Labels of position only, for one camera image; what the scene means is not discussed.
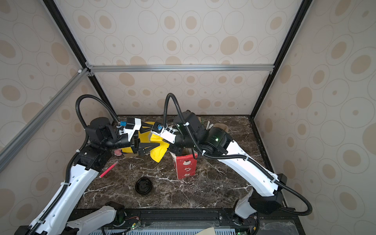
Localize single yellow napkin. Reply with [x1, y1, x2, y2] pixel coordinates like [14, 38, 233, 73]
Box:
[149, 133, 170, 163]

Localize red white paper bag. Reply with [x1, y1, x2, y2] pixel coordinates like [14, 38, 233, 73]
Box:
[170, 148, 198, 180]

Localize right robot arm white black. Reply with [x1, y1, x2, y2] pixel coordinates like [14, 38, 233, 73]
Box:
[157, 93, 313, 219]

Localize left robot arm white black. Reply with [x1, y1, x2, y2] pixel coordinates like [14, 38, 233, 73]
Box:
[16, 95, 159, 235]

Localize yellow napkin stack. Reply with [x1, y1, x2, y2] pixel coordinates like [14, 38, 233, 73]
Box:
[121, 131, 151, 154]

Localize small pink round object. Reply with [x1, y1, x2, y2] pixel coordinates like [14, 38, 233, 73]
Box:
[114, 149, 123, 156]

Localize pulp cup carrier stack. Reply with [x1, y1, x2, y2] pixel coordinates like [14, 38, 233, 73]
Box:
[213, 123, 229, 133]

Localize pink highlighter pen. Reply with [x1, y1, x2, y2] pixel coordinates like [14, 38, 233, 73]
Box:
[99, 161, 118, 178]

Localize left diagonal aluminium bar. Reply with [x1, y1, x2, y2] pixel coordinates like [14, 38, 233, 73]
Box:
[1, 68, 89, 171]

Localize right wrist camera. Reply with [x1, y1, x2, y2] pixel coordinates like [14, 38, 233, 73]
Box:
[151, 122, 177, 144]

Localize horizontal aluminium frame bar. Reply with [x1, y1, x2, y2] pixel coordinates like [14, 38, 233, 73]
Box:
[86, 64, 275, 73]

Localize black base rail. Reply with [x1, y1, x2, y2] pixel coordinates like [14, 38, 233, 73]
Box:
[52, 208, 297, 235]

